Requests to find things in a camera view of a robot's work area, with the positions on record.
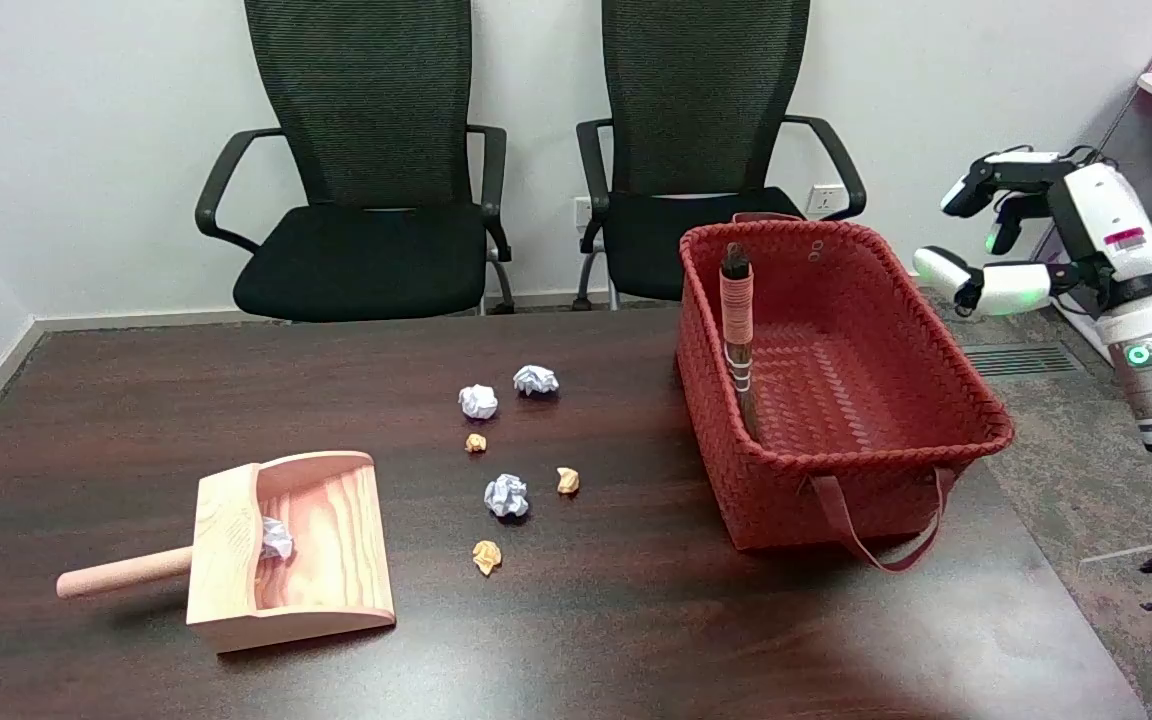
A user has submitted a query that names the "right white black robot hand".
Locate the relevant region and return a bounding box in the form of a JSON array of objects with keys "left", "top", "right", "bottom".
[{"left": 914, "top": 146, "right": 1152, "bottom": 318}]

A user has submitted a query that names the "grey floor vent grille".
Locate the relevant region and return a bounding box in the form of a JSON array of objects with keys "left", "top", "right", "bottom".
[{"left": 958, "top": 343, "right": 1083, "bottom": 378}]

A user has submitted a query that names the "red woven basket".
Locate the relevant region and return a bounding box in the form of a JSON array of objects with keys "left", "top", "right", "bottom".
[{"left": 677, "top": 212, "right": 1016, "bottom": 574}]

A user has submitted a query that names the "black mesh office chair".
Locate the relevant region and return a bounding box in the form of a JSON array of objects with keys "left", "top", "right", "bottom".
[
  {"left": 573, "top": 0, "right": 868, "bottom": 312},
  {"left": 195, "top": 0, "right": 517, "bottom": 323}
]

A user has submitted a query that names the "wooden dustpan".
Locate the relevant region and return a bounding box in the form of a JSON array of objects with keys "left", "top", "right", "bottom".
[{"left": 56, "top": 451, "right": 397, "bottom": 655}]

